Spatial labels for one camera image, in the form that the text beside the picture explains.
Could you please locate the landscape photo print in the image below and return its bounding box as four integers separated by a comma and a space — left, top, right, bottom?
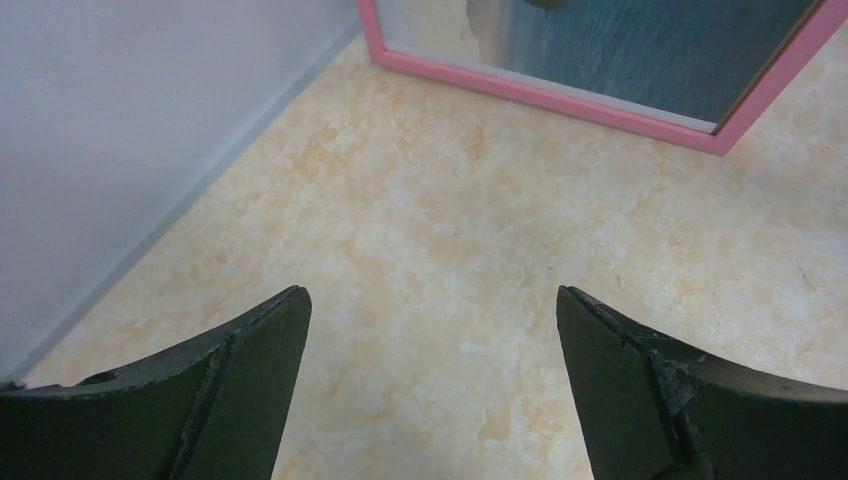
375, 0, 812, 133

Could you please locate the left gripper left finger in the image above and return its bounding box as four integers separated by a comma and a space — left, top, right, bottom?
1, 286, 312, 479

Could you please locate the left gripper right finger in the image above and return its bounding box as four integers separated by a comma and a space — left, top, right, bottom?
556, 286, 847, 479

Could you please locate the pink wooden picture frame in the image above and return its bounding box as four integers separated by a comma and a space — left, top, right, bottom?
356, 1, 847, 156

